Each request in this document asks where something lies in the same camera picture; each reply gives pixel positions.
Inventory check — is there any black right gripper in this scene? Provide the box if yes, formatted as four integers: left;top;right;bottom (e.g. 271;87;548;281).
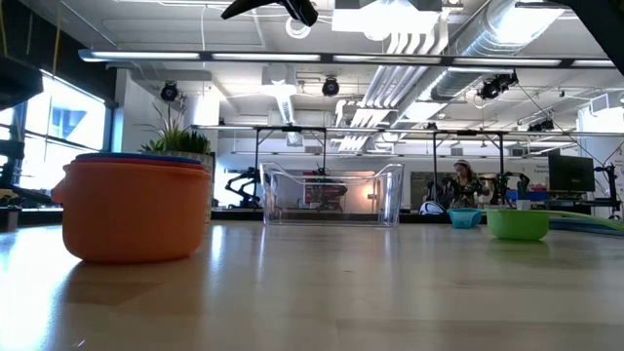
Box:
220;0;319;28

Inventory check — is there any orange measuring cup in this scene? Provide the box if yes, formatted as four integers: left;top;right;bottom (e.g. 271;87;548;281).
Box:
51;160;212;264

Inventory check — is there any teal measuring cup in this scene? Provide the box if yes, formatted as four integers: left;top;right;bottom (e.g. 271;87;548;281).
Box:
447;208;484;230

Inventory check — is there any green measuring cup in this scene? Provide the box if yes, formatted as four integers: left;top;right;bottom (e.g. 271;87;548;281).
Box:
486;209;624;242

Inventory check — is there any clear plastic basket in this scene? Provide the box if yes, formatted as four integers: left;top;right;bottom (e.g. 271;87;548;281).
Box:
259;162;406;228

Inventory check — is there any overhead light bar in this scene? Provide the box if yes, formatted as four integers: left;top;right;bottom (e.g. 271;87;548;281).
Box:
77;48;616;68

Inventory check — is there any white round object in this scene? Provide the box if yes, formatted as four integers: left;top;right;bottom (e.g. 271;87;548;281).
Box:
418;200;448;216

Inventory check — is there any person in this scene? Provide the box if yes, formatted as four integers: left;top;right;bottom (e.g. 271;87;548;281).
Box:
450;159;491;211

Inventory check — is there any black monitor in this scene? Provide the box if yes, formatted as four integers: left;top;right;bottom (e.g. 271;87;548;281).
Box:
548;154;596;193

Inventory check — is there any black background rig frame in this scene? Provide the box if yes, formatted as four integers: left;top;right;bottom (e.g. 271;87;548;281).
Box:
253;125;508;206

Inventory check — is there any silver ceiling duct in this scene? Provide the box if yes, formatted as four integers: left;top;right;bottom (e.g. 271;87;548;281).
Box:
397;0;566;123

